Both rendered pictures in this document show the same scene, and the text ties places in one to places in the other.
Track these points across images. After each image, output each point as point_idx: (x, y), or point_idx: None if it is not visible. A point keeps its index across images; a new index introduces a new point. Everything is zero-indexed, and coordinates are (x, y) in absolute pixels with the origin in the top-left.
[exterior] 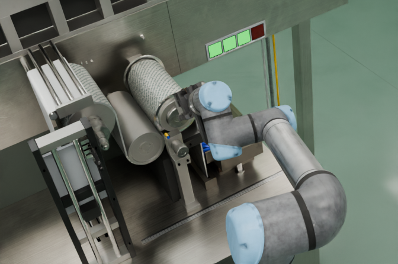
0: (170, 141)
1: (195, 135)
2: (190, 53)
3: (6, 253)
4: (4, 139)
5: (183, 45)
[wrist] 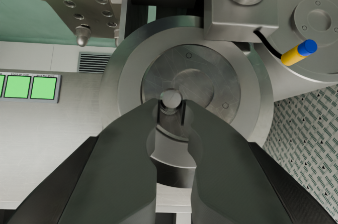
0: (263, 6)
1: None
2: (84, 99)
3: None
4: None
5: (91, 117)
